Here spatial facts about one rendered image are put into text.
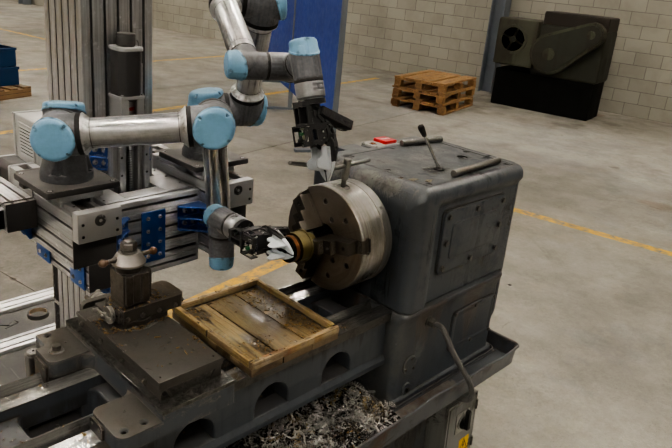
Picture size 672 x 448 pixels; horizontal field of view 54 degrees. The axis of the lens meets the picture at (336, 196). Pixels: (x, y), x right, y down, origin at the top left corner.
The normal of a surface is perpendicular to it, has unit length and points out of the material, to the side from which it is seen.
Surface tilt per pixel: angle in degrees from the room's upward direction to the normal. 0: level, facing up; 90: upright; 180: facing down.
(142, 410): 0
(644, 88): 90
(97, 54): 90
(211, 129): 89
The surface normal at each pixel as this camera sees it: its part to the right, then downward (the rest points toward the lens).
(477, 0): -0.58, 0.22
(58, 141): 0.07, 0.34
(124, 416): 0.09, -0.94
